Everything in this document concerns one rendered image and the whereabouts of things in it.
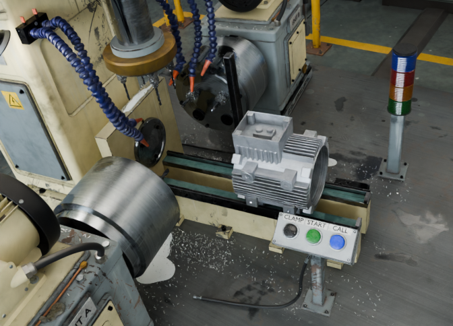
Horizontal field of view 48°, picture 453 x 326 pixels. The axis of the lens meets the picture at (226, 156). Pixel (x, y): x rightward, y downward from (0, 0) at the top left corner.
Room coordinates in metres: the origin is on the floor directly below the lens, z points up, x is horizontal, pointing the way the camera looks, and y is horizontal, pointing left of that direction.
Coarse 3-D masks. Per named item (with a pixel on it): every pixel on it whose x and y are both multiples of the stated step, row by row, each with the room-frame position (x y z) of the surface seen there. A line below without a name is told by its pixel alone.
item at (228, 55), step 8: (224, 56) 1.16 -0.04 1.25; (232, 56) 1.16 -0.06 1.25; (224, 64) 1.15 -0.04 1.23; (232, 64) 1.15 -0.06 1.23; (232, 72) 1.15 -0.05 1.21; (232, 80) 1.15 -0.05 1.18; (232, 88) 1.15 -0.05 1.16; (232, 96) 1.15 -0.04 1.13; (240, 96) 1.17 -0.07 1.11; (232, 104) 1.15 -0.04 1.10; (240, 104) 1.16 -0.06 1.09; (232, 112) 1.15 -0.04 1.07; (240, 112) 1.16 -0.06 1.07; (240, 120) 1.15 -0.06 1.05
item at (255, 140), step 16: (256, 112) 1.03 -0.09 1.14; (240, 128) 1.00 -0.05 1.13; (256, 128) 0.98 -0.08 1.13; (272, 128) 0.97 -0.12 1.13; (288, 128) 0.96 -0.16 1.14; (240, 144) 0.95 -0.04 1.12; (256, 144) 0.93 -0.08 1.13; (272, 144) 0.91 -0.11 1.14; (256, 160) 0.93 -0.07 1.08; (272, 160) 0.91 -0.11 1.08
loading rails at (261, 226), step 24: (192, 168) 1.14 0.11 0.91; (216, 168) 1.11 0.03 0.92; (192, 192) 1.02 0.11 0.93; (216, 192) 1.01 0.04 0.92; (336, 192) 0.93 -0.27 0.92; (360, 192) 0.91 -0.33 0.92; (192, 216) 1.03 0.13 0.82; (216, 216) 0.99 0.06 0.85; (240, 216) 0.95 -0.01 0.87; (264, 216) 0.91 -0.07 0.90; (312, 216) 0.86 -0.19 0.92; (336, 216) 0.85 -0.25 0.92; (360, 216) 0.88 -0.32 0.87; (360, 240) 0.81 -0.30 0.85; (336, 264) 0.78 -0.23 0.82
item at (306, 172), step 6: (318, 138) 0.96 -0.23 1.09; (324, 138) 0.95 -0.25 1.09; (234, 156) 0.95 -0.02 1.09; (240, 156) 0.94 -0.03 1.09; (234, 162) 0.94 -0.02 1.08; (240, 162) 0.94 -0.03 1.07; (306, 168) 0.85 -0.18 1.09; (312, 168) 0.86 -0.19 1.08; (306, 174) 0.84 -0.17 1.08; (306, 210) 0.85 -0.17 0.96; (312, 210) 0.85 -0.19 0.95
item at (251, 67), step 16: (208, 48) 1.38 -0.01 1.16; (224, 48) 1.36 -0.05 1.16; (240, 48) 1.37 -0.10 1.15; (256, 48) 1.41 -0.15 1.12; (240, 64) 1.31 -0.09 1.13; (256, 64) 1.34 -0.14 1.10; (176, 80) 1.35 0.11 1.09; (208, 80) 1.29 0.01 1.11; (224, 80) 1.26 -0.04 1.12; (240, 80) 1.25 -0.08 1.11; (256, 80) 1.30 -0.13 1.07; (192, 96) 1.29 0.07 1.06; (208, 96) 1.29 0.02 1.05; (224, 96) 1.25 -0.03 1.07; (256, 96) 1.29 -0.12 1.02; (192, 112) 1.33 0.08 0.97; (208, 112) 1.30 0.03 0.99; (224, 112) 1.27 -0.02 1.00; (224, 128) 1.28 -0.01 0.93
